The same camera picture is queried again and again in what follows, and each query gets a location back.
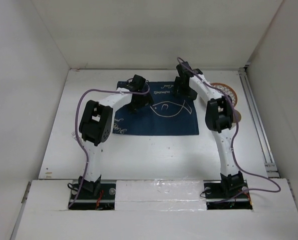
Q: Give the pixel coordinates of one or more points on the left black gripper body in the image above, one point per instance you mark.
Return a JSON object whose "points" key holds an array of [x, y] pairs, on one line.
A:
{"points": [[142, 102]]}

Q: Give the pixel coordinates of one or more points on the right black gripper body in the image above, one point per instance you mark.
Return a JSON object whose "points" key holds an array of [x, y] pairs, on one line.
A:
{"points": [[184, 89]]}

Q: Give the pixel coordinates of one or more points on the dark blue cloth napkin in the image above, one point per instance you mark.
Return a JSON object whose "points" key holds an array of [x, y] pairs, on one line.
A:
{"points": [[169, 115]]}

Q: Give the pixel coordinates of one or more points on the floral patterned plate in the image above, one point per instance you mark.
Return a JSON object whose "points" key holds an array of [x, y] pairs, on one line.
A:
{"points": [[228, 90]]}

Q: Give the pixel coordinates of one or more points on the brown paper cup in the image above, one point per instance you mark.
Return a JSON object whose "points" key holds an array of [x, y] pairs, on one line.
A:
{"points": [[237, 116]]}

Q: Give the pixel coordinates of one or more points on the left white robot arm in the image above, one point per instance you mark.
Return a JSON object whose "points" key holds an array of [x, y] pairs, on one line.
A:
{"points": [[97, 123]]}

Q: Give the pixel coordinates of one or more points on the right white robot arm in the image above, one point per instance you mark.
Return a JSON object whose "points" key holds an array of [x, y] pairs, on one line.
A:
{"points": [[219, 119]]}

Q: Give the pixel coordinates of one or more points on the teal patterned handle cutlery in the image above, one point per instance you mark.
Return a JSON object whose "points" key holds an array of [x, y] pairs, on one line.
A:
{"points": [[75, 136]]}

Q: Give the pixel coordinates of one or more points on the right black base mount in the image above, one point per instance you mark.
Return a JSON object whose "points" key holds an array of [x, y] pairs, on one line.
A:
{"points": [[217, 199]]}

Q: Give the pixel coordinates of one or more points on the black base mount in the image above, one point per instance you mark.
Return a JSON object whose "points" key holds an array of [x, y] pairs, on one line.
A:
{"points": [[217, 199], [103, 201]]}

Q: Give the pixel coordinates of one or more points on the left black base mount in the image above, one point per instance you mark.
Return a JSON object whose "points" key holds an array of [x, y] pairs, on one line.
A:
{"points": [[103, 201]]}

